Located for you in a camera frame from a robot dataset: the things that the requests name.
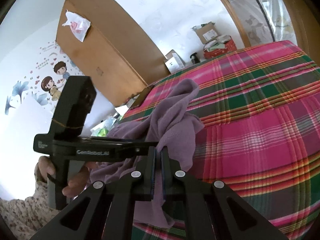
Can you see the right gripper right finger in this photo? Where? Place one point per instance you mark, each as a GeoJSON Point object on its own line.
{"type": "Point", "coordinates": [212, 211]}

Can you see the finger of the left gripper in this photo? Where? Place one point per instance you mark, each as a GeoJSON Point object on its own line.
{"type": "Point", "coordinates": [141, 148]}

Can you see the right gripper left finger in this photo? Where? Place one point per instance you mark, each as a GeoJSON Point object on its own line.
{"type": "Point", "coordinates": [105, 211]}

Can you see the purple fleece garment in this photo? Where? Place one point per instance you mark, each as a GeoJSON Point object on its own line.
{"type": "Point", "coordinates": [173, 127]}

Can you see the floral sleeve forearm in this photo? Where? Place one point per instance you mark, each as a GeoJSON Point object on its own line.
{"type": "Point", "coordinates": [21, 219]}

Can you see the black smartphone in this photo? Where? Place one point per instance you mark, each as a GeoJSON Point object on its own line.
{"type": "Point", "coordinates": [142, 96]}

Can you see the white small box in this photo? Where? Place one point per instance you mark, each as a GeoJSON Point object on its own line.
{"type": "Point", "coordinates": [174, 62]}

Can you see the wooden wardrobe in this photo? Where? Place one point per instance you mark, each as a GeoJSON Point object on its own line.
{"type": "Point", "coordinates": [116, 52]}

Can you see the pink plaid bed cover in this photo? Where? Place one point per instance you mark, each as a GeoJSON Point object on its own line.
{"type": "Point", "coordinates": [260, 110]}

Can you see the white plastic bag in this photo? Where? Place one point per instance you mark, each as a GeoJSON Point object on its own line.
{"type": "Point", "coordinates": [79, 26]}

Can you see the red box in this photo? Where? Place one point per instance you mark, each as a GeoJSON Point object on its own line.
{"type": "Point", "coordinates": [220, 49]}

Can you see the brown cardboard box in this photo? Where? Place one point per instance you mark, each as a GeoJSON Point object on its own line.
{"type": "Point", "coordinates": [205, 32]}

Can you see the cartoon couple wall sticker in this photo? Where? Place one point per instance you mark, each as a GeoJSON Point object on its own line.
{"type": "Point", "coordinates": [45, 81]}

